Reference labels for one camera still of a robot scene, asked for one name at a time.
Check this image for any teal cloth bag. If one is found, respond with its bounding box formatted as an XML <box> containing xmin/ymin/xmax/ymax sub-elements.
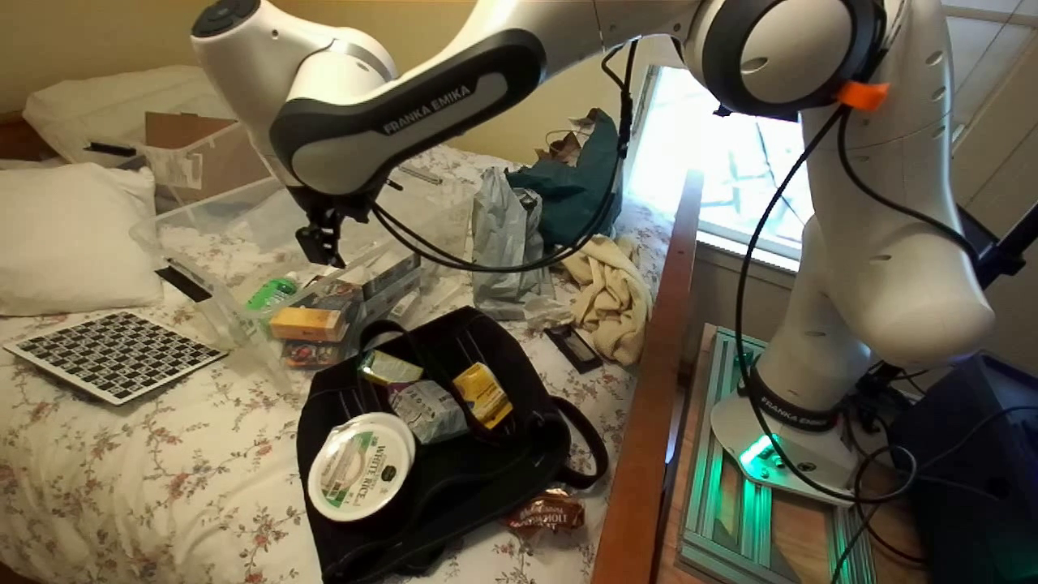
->
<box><xmin>507</xmin><ymin>111</ymin><xmax>620</xmax><ymax>246</ymax></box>

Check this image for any wooden bed footboard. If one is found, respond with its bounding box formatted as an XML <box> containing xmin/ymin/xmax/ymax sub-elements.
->
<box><xmin>589</xmin><ymin>171</ymin><xmax>700</xmax><ymax>584</ymax></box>

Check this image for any black remote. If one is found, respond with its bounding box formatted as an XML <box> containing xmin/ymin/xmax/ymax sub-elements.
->
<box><xmin>156</xmin><ymin>267</ymin><xmax>209</xmax><ymax>302</ymax></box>

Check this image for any black bag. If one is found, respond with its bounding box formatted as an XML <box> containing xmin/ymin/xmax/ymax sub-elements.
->
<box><xmin>294</xmin><ymin>308</ymin><xmax>608</xmax><ymax>584</ymax></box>

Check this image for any cream towel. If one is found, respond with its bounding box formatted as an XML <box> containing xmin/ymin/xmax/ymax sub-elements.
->
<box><xmin>562</xmin><ymin>236</ymin><xmax>650</xmax><ymax>367</ymax></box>

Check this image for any round white green lid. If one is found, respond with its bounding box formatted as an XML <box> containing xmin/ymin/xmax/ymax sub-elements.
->
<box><xmin>306</xmin><ymin>411</ymin><xmax>414</xmax><ymax>522</ymax></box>

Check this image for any white pillow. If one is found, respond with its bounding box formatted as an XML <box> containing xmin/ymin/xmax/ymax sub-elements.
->
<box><xmin>0</xmin><ymin>161</ymin><xmax>160</xmax><ymax>315</ymax></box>

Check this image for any window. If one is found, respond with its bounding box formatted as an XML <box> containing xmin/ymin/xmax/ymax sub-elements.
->
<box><xmin>628</xmin><ymin>66</ymin><xmax>812</xmax><ymax>270</ymax></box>

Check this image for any brown snack wrapper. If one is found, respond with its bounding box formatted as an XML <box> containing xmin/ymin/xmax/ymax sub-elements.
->
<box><xmin>507</xmin><ymin>490</ymin><xmax>584</xmax><ymax>539</ymax></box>

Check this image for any grey plastic bag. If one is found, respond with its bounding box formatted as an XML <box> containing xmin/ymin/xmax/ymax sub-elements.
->
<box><xmin>474</xmin><ymin>169</ymin><xmax>546</xmax><ymax>304</ymax></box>

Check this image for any clear plastic container front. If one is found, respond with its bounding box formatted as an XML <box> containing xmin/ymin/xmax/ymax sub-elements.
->
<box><xmin>160</xmin><ymin>181</ymin><xmax>427</xmax><ymax>371</ymax></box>

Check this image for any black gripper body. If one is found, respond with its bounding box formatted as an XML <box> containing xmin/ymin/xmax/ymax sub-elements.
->
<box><xmin>292</xmin><ymin>189</ymin><xmax>368</xmax><ymax>253</ymax></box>

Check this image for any white and orange box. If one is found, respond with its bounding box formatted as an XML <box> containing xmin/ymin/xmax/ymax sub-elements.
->
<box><xmin>268</xmin><ymin>308</ymin><xmax>337</xmax><ymax>342</ymax></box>

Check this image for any checkered calibration board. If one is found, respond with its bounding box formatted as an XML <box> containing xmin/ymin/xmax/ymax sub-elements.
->
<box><xmin>6</xmin><ymin>312</ymin><xmax>222</xmax><ymax>405</ymax></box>

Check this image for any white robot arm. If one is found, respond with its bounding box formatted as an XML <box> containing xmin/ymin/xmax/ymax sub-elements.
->
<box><xmin>191</xmin><ymin>0</ymin><xmax>992</xmax><ymax>507</ymax></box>

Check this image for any clear bin with cardboard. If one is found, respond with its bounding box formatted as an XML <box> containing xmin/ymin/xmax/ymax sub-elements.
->
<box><xmin>23</xmin><ymin>66</ymin><xmax>275</xmax><ymax>206</ymax></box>

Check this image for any small green white box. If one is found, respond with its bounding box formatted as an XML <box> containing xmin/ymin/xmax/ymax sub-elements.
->
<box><xmin>361</xmin><ymin>352</ymin><xmax>422</xmax><ymax>386</ymax></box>

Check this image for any black phone on bed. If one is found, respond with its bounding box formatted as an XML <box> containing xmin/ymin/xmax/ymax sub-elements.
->
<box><xmin>547</xmin><ymin>324</ymin><xmax>599</xmax><ymax>374</ymax></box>

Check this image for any grey patterned packet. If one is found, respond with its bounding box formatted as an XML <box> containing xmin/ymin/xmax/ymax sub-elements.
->
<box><xmin>390</xmin><ymin>379</ymin><xmax>466</xmax><ymax>446</ymax></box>

